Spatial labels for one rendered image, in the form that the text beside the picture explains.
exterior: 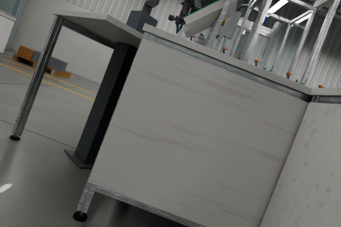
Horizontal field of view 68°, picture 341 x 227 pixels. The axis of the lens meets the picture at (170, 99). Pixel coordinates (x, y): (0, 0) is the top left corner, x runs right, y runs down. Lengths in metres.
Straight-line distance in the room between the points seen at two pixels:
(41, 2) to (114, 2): 2.82
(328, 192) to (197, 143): 0.47
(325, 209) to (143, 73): 0.76
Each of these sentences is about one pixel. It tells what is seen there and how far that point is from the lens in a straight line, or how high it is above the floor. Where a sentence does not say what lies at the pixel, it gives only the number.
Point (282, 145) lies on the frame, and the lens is 1.15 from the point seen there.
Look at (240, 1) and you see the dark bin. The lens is 1.64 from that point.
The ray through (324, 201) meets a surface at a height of 0.50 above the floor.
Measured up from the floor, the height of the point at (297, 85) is 0.85.
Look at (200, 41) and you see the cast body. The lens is 1.80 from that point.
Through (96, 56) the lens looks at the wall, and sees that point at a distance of 10.34.
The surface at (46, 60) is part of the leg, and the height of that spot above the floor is 0.54.
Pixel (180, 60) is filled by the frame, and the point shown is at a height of 0.77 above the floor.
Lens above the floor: 0.63
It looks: 1 degrees down
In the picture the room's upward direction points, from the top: 21 degrees clockwise
